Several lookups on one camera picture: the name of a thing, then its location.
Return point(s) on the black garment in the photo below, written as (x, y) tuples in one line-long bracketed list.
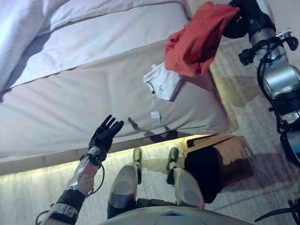
[(204, 173)]

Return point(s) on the beige robot torso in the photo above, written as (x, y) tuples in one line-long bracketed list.
[(168, 218)]

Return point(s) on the silver left robot leg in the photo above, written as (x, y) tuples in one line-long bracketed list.
[(122, 187)]

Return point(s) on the white duvet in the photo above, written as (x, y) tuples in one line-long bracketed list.
[(18, 35)]

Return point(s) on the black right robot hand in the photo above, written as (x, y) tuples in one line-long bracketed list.
[(253, 16)]

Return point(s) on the brown wicker basket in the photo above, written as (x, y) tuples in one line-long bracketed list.
[(234, 152)]

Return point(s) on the white garment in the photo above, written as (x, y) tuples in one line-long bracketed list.
[(164, 84)]

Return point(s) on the bed mattress with beige sheet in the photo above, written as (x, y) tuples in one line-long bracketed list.
[(70, 112)]

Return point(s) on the white paper price tag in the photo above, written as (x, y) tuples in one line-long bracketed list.
[(155, 117)]

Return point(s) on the silver robot leg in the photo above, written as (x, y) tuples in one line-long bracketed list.
[(122, 187), (187, 192)]

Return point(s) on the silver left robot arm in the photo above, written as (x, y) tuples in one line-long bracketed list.
[(82, 178)]

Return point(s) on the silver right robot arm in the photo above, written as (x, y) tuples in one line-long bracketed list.
[(281, 77)]

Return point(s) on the red garment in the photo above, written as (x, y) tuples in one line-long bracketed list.
[(199, 39)]

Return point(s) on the silver right robot leg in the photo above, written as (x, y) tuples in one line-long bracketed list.
[(187, 192)]

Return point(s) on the white quilted bed pad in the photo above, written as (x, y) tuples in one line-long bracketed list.
[(93, 47)]

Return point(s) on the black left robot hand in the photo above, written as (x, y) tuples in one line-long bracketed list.
[(104, 138)]

